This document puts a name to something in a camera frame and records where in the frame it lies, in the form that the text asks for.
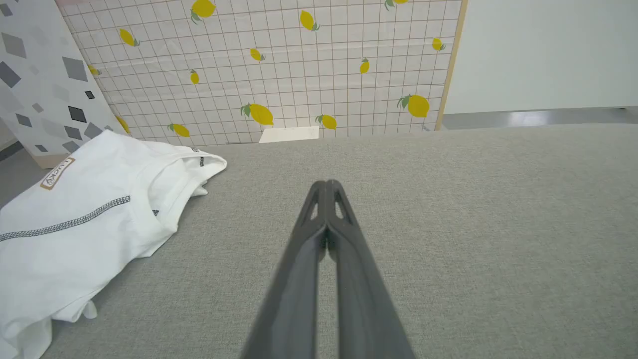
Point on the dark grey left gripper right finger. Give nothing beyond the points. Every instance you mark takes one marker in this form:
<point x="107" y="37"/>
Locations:
<point x="364" y="309"/>

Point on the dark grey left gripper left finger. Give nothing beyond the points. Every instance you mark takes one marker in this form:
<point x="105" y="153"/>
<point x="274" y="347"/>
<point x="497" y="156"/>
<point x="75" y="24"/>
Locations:
<point x="294" y="299"/>

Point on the white shirt with grey stitching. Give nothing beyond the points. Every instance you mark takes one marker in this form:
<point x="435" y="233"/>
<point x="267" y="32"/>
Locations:
<point x="75" y="259"/>

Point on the grey fabric sofa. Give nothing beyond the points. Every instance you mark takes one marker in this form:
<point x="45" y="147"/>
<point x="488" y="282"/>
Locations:
<point x="473" y="239"/>

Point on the small white flat block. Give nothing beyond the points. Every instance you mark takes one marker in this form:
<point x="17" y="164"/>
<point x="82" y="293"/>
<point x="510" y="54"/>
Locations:
<point x="289" y="134"/>

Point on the lemon print grid panel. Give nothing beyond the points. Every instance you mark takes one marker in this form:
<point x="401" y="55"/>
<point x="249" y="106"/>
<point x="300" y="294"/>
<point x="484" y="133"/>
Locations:
<point x="299" y="75"/>

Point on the grey diamond pattern panel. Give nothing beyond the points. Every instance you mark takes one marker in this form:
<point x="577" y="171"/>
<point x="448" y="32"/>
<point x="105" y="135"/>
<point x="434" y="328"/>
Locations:
<point x="40" y="75"/>

